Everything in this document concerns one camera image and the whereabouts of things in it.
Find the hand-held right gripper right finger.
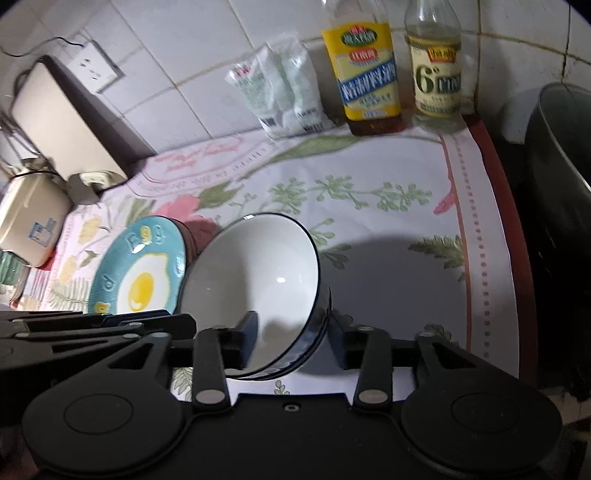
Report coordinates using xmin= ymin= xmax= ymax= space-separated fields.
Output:
xmin=329 ymin=310 xmax=476 ymax=411

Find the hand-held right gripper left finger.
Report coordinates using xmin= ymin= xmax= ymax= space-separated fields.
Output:
xmin=107 ymin=311 xmax=259 ymax=412

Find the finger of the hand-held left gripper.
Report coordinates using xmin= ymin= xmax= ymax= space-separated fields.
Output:
xmin=0 ymin=310 xmax=175 ymax=325
xmin=14 ymin=314 xmax=197 ymax=357

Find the blue fried egg plate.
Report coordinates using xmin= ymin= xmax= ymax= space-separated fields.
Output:
xmin=88 ymin=216 xmax=189 ymax=315

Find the green ribbed container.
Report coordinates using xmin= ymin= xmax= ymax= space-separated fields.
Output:
xmin=0 ymin=251 xmax=29 ymax=303

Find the floral tablecloth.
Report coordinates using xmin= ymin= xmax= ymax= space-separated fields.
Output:
xmin=28 ymin=124 xmax=518 ymax=398

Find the beige plug adapter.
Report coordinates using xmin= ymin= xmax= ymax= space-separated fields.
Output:
xmin=68 ymin=170 xmax=124 ymax=205

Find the cream rice cooker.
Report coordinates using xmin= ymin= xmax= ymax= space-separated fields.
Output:
xmin=0 ymin=170 xmax=71 ymax=268

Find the white cutting board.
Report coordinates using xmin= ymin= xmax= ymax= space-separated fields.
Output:
xmin=10 ymin=55 xmax=155 ymax=183

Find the yellow label oil bottle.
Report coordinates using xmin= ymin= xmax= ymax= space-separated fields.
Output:
xmin=322 ymin=0 xmax=402 ymax=136

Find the clear vinegar bottle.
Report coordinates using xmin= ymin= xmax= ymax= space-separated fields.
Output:
xmin=404 ymin=0 xmax=464 ymax=132

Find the dark grey cooking pot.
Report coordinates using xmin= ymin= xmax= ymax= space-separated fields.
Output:
xmin=524 ymin=83 xmax=591 ymax=324

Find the white wall socket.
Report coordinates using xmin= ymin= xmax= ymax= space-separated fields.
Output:
xmin=67 ymin=41 xmax=126 ymax=94

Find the black power cable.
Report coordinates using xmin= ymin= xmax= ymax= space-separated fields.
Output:
xmin=0 ymin=37 xmax=88 ymax=58

